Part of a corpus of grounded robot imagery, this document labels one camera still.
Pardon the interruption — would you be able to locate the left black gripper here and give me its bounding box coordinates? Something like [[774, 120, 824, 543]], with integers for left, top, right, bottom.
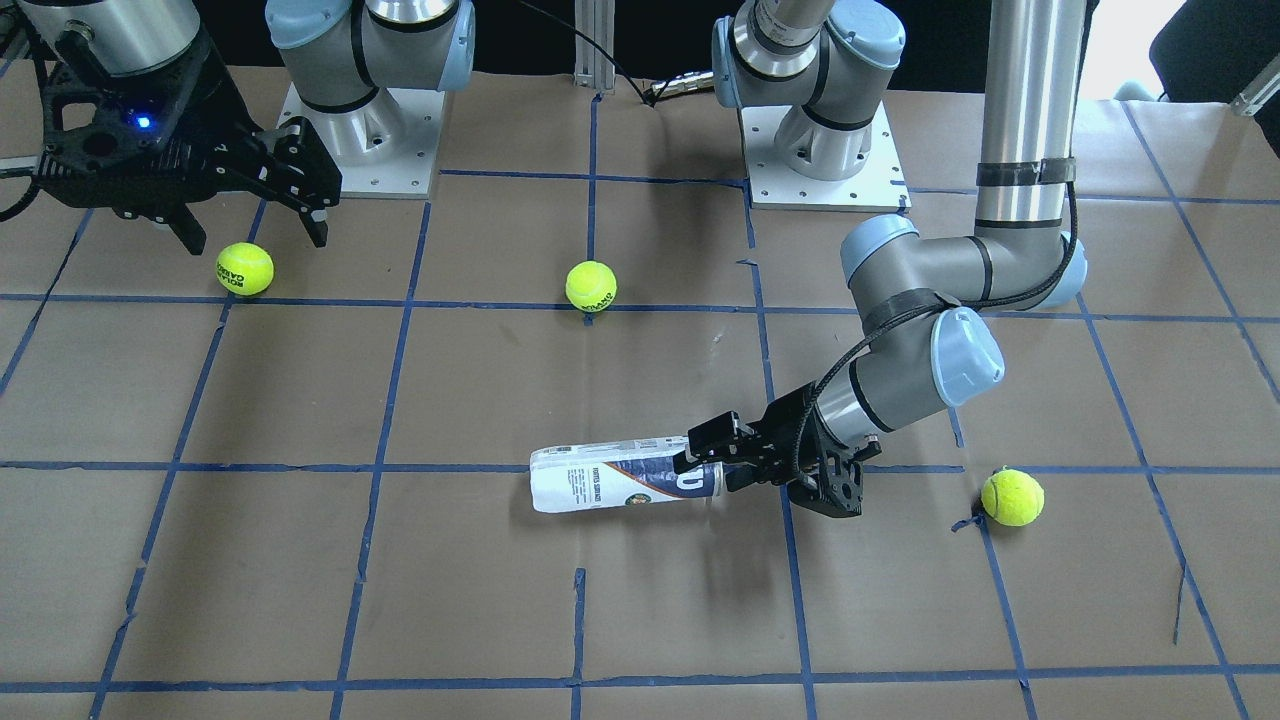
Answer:
[[672, 383, 882, 518]]

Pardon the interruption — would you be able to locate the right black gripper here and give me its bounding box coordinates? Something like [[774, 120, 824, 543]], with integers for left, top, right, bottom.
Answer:
[[32, 40, 342, 256]]

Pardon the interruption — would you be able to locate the clear tennis ball can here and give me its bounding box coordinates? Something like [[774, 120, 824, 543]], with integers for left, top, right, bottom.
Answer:
[[529, 436, 724, 512]]

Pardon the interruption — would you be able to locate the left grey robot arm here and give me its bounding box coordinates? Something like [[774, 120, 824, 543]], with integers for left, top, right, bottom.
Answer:
[[671, 1, 1091, 518]]

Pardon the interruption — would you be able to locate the tennis ball near right arm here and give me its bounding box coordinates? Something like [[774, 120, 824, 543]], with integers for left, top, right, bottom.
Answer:
[[215, 242, 275, 297]]

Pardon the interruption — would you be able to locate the tennis ball table centre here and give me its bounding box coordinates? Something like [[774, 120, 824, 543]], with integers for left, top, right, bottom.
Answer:
[[564, 260, 618, 313]]

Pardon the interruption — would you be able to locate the tennis ball by torn tape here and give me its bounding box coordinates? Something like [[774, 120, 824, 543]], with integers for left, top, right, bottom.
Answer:
[[980, 468, 1044, 527]]

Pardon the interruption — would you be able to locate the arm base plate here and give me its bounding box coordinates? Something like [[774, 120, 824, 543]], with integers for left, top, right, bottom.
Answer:
[[739, 104, 913, 213], [278, 85, 451, 200]]

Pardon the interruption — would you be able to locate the aluminium frame post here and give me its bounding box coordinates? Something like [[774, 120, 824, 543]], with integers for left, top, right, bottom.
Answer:
[[573, 0, 616, 95]]

